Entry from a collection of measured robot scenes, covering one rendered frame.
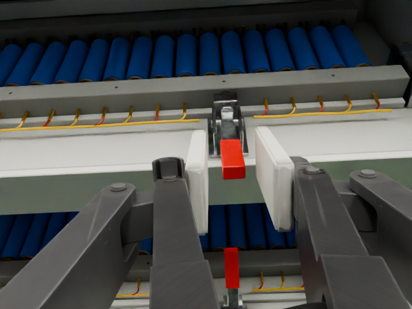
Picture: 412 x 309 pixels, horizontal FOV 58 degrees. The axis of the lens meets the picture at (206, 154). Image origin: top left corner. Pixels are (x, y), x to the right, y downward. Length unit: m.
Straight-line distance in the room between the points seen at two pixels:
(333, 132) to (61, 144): 0.20
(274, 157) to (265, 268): 0.25
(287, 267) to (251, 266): 0.04
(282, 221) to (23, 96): 0.23
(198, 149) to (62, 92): 0.16
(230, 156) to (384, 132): 0.13
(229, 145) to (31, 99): 0.16
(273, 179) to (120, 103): 0.17
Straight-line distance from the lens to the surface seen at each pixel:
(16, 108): 0.32
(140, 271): 0.39
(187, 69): 0.31
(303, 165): 0.17
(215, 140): 0.25
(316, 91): 0.30
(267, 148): 0.17
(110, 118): 0.30
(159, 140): 0.28
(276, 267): 0.39
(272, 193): 0.16
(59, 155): 0.29
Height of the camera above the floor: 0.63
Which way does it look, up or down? 23 degrees down
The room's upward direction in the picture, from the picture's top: 4 degrees counter-clockwise
